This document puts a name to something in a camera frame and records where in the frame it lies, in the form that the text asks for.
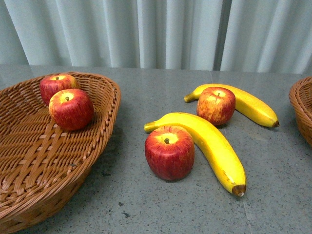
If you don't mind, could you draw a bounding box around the left brown wicker basket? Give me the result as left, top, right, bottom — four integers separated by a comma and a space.
0, 72, 121, 234

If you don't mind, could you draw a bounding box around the yellow banana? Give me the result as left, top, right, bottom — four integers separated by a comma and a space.
144, 112, 247, 197
184, 83, 279, 128

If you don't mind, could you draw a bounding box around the orange-red apple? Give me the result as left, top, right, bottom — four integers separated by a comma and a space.
196, 87, 236, 126

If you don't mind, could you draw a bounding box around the pale pleated curtain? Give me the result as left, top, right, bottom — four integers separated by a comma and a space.
0, 0, 312, 74

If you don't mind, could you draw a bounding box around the right brown wicker basket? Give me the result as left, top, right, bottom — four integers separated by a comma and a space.
289, 76, 312, 146

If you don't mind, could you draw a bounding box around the brown wicker basket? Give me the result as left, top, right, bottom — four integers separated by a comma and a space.
0, 72, 121, 234
289, 76, 312, 146

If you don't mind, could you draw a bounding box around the red apple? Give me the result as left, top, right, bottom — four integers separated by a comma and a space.
49, 89, 94, 131
145, 126, 195, 181
39, 74, 80, 106

